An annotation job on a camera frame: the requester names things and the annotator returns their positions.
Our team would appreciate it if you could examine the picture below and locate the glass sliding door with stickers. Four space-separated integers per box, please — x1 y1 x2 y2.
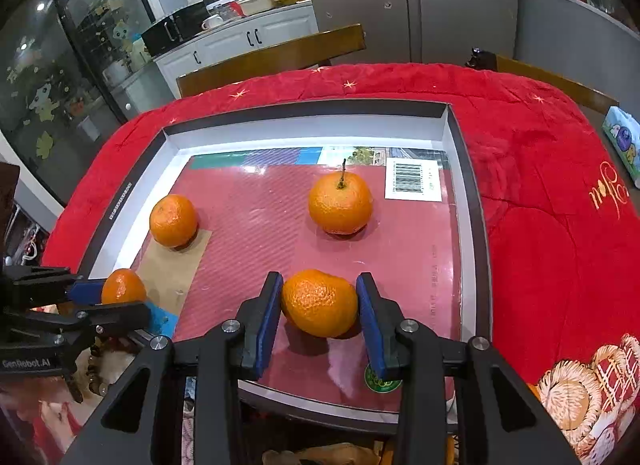
0 0 156 206

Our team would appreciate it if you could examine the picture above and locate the brown bead bracelet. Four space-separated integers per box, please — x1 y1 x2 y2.
85 340 108 396

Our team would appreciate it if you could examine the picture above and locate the red bear print blanket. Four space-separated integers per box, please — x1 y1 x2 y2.
0 64 640 465

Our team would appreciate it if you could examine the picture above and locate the blue white tissue pack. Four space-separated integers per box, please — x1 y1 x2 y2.
601 105 640 190

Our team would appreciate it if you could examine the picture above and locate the silver double-door refrigerator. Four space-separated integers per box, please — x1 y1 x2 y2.
295 0 520 66

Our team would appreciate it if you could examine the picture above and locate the brown paper pyramid packet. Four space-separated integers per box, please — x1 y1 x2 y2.
262 442 386 465

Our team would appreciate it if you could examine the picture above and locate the small black object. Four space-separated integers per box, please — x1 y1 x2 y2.
466 46 496 70

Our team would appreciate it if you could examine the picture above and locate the white kitchen cabinet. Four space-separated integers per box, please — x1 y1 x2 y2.
152 0 321 100

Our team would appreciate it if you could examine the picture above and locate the white plastic basin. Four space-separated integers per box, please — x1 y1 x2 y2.
235 0 276 16

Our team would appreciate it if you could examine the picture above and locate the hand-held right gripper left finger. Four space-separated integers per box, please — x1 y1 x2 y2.
60 271 285 465

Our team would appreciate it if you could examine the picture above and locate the metal storage rack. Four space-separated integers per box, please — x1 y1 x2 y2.
0 205 51 271

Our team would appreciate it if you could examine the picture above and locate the black microwave oven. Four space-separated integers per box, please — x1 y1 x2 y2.
140 2 211 58

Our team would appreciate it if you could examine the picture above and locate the wooden chair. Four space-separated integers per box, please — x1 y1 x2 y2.
176 24 367 98

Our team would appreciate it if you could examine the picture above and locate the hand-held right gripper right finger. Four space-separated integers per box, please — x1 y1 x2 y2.
355 272 583 465

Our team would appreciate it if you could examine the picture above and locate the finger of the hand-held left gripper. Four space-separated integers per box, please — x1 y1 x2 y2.
2 265 106 306
10 301 152 346

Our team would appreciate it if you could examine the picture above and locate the shallow black white box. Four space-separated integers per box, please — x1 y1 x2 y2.
87 99 493 428

